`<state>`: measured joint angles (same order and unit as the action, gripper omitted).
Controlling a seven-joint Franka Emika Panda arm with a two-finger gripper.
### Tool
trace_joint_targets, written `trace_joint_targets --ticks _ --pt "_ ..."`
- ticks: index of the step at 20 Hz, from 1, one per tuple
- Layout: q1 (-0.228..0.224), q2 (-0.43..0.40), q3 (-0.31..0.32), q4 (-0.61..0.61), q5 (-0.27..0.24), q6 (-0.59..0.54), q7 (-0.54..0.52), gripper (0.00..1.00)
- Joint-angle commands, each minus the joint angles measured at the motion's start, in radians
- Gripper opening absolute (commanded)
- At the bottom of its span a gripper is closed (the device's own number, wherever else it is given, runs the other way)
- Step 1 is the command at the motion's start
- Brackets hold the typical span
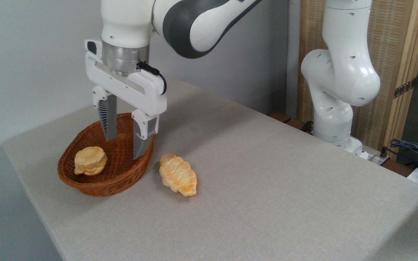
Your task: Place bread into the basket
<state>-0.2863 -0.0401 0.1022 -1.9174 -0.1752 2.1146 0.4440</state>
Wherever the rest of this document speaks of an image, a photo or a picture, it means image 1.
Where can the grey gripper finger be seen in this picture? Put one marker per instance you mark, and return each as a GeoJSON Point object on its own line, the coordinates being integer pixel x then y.
{"type": "Point", "coordinates": [143, 139]}
{"type": "Point", "coordinates": [109, 119]}

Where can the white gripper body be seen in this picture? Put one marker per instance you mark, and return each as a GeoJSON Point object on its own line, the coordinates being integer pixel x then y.
{"type": "Point", "coordinates": [143, 92]}

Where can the round bread bun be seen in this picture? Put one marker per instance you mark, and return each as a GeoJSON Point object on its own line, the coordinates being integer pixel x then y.
{"type": "Point", "coordinates": [90, 159]}

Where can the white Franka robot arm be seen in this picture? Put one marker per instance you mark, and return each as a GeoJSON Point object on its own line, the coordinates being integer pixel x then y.
{"type": "Point", "coordinates": [343, 72]}

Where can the brown wicker basket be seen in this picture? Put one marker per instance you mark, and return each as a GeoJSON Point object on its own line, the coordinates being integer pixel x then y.
{"type": "Point", "coordinates": [122, 170]}

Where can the long twisted bread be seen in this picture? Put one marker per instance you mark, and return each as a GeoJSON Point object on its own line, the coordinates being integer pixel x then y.
{"type": "Point", "coordinates": [178, 175]}

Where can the wooden folding screen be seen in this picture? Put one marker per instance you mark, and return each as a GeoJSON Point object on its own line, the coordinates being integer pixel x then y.
{"type": "Point", "coordinates": [394, 43]}

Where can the black screen hinge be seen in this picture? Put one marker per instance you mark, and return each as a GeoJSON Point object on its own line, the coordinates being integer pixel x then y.
{"type": "Point", "coordinates": [405, 87]}

